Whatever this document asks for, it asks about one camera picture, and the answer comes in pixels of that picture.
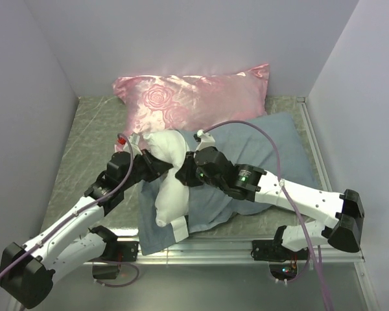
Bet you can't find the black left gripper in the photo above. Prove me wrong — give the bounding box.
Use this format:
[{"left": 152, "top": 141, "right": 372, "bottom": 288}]
[{"left": 121, "top": 148, "right": 174, "bottom": 190}]

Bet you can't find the white pillow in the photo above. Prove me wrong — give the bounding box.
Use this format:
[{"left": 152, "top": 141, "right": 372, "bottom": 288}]
[{"left": 143, "top": 130, "right": 189, "bottom": 242}]

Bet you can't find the blue-grey pillowcase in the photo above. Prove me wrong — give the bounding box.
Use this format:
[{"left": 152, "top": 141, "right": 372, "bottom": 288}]
[{"left": 138, "top": 112, "right": 319, "bottom": 255}]

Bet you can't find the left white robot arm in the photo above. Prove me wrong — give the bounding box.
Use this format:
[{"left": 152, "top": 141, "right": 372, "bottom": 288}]
[{"left": 0, "top": 150, "right": 172, "bottom": 309}]

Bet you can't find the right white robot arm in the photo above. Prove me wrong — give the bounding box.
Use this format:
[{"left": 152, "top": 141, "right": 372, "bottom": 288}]
[{"left": 175, "top": 146, "right": 365, "bottom": 262}]

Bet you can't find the pink rose satin pillow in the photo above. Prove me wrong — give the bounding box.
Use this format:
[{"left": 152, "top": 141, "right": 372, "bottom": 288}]
[{"left": 113, "top": 63, "right": 270, "bottom": 136}]

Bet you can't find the black left controller box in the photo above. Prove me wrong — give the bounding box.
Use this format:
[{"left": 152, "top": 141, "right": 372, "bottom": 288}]
[{"left": 91, "top": 264, "right": 121, "bottom": 281}]

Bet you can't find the black controller box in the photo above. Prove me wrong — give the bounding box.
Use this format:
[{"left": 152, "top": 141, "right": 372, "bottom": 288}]
[
  {"left": 268, "top": 262, "right": 298, "bottom": 282},
  {"left": 91, "top": 264, "right": 121, "bottom": 281}
]

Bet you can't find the black right controller box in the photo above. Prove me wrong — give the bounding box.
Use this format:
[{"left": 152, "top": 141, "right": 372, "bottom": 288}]
[{"left": 268, "top": 262, "right": 298, "bottom": 282}]

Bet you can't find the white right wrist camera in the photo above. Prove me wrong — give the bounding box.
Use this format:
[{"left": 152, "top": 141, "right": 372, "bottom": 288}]
[{"left": 194, "top": 130, "right": 215, "bottom": 152}]

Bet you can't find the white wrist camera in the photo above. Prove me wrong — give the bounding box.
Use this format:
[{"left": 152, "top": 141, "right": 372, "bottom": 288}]
[
  {"left": 194, "top": 130, "right": 215, "bottom": 152},
  {"left": 114, "top": 133, "right": 143, "bottom": 156}
]

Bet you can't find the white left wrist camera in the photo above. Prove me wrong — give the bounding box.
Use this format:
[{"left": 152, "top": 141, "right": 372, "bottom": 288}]
[{"left": 114, "top": 133, "right": 143, "bottom": 156}]

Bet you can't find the aluminium front frame rail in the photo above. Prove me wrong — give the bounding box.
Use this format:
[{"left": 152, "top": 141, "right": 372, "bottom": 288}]
[{"left": 84, "top": 235, "right": 366, "bottom": 265}]

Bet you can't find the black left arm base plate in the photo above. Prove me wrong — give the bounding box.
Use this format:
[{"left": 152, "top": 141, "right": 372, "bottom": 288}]
[{"left": 113, "top": 240, "right": 139, "bottom": 262}]

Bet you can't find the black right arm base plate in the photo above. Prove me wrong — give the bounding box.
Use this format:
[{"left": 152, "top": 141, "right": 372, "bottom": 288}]
[{"left": 251, "top": 240, "right": 309, "bottom": 262}]

